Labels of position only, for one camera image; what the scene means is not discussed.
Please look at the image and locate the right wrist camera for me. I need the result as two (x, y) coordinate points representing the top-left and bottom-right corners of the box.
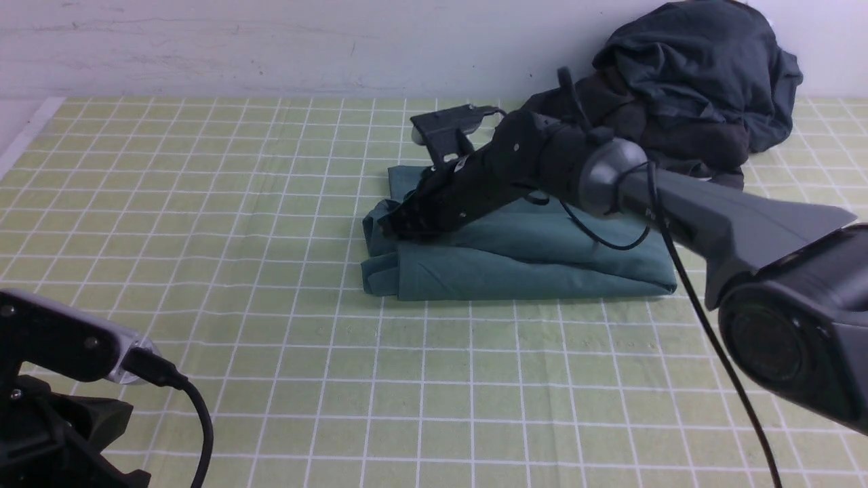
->
(410, 103), (507, 169)

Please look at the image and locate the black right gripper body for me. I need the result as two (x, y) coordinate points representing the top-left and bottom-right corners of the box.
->
(406, 109), (597, 239)

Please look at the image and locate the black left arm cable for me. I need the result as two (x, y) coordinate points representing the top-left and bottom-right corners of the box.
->
(122, 347), (215, 488)

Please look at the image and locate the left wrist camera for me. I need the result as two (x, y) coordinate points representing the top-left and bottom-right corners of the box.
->
(1, 288), (161, 385)

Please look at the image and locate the dark grey clothes pile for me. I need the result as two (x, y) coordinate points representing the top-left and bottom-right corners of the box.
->
(522, 0), (804, 190)

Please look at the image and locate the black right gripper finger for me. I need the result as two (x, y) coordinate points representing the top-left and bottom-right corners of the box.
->
(377, 197), (435, 241)

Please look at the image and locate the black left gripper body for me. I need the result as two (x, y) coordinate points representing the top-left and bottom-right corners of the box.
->
(1, 376), (151, 487)

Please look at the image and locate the green checkered tablecloth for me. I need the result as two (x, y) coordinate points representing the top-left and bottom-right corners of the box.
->
(0, 99), (868, 488)

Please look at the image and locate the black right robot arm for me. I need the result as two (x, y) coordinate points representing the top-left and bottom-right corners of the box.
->
(378, 104), (867, 434)

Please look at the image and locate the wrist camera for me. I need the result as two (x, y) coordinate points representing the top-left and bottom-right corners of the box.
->
(410, 103), (507, 169)
(1, 288), (161, 385)

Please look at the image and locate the green long sleeve shirt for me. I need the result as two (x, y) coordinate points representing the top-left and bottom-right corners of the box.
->
(361, 165), (677, 302)

